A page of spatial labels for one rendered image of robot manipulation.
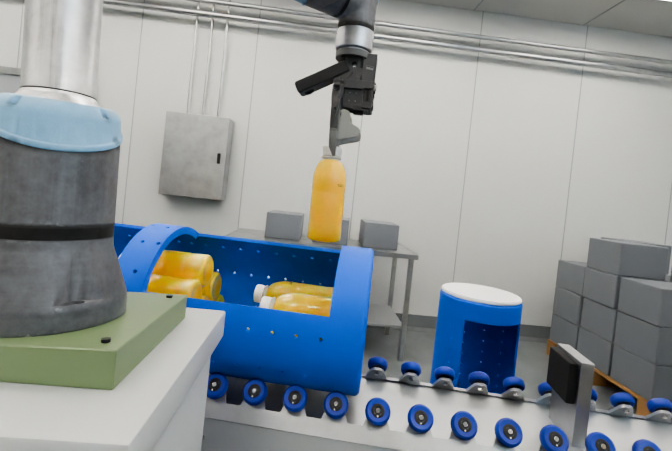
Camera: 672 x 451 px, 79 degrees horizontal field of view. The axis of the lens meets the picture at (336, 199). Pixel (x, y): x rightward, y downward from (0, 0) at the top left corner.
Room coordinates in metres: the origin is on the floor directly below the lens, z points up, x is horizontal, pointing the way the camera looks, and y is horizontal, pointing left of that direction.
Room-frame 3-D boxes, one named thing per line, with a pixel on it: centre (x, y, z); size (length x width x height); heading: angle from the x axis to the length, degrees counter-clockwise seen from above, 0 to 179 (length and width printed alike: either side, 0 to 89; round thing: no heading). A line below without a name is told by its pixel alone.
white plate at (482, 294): (1.48, -0.56, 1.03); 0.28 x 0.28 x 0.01
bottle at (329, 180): (0.83, 0.02, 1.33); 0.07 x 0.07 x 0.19
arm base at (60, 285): (0.43, 0.30, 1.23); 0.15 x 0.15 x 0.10
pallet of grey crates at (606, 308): (3.36, -2.63, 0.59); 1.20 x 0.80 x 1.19; 3
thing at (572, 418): (0.78, -0.48, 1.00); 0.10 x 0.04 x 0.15; 174
